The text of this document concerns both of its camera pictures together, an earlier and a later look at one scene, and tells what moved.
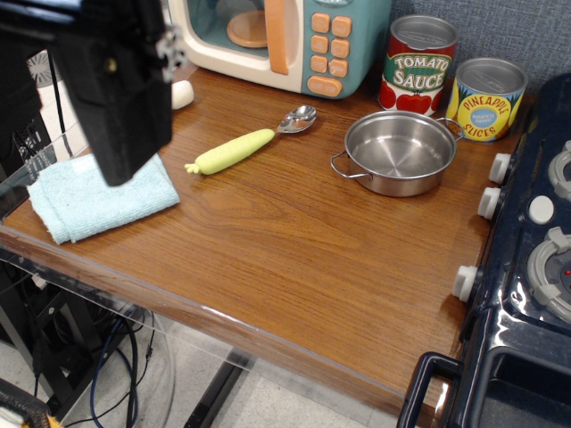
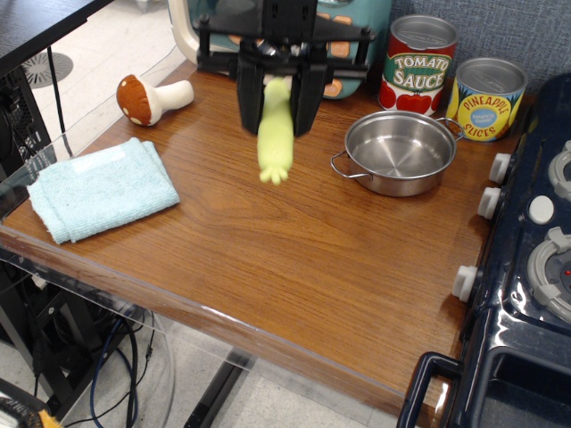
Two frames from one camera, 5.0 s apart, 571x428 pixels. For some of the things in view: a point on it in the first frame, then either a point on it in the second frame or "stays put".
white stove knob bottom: (464, 282) stays put
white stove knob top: (499, 168) stays put
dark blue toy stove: (516, 372) stays put
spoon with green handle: (295, 119) → (276, 132)
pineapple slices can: (485, 95) stays put
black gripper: (117, 59) → (287, 35)
